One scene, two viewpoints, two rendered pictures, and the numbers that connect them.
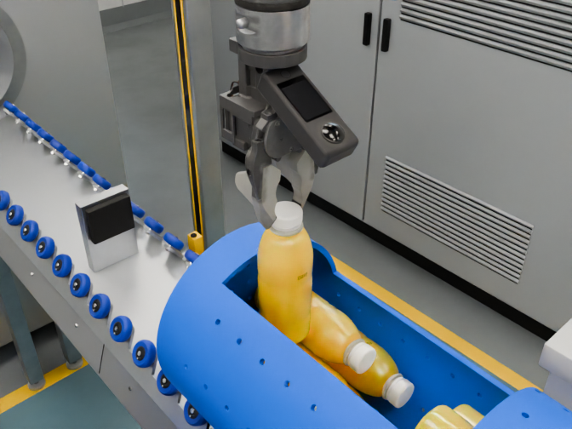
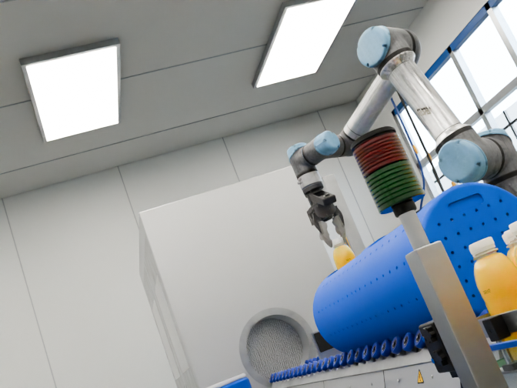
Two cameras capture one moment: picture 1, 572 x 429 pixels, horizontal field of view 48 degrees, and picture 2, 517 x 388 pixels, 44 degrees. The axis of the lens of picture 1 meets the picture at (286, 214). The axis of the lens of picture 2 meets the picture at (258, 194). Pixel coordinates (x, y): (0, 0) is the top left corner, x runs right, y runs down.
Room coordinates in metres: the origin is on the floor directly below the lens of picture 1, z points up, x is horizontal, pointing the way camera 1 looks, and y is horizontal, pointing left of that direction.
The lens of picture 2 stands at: (-1.32, -0.71, 1.04)
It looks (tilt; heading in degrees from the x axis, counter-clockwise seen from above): 14 degrees up; 25
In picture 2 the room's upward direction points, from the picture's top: 22 degrees counter-clockwise
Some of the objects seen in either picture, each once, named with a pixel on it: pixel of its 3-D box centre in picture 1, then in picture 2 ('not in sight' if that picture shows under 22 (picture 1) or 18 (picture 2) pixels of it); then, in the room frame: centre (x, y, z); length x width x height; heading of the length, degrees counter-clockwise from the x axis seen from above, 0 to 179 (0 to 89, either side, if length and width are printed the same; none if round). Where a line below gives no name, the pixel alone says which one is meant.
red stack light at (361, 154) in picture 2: not in sight; (381, 156); (-0.51, -0.52, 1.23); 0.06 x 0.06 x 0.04
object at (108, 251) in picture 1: (110, 230); (329, 348); (1.02, 0.34, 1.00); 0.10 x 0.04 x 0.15; 131
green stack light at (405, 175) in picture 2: not in sight; (395, 187); (-0.51, -0.52, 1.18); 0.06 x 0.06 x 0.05
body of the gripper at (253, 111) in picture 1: (268, 96); (318, 204); (0.65, 0.02, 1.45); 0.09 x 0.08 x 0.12; 41
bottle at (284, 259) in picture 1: (284, 277); (348, 269); (0.63, 0.00, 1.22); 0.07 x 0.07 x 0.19
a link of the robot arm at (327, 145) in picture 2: not in sight; (325, 147); (0.62, -0.09, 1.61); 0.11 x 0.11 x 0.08; 69
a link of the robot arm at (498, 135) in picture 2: not in sight; (492, 155); (0.56, -0.55, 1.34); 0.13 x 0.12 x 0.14; 159
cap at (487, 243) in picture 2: not in sight; (481, 244); (-0.22, -0.54, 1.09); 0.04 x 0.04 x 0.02
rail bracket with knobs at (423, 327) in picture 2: not in sight; (455, 343); (-0.15, -0.41, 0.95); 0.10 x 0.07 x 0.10; 131
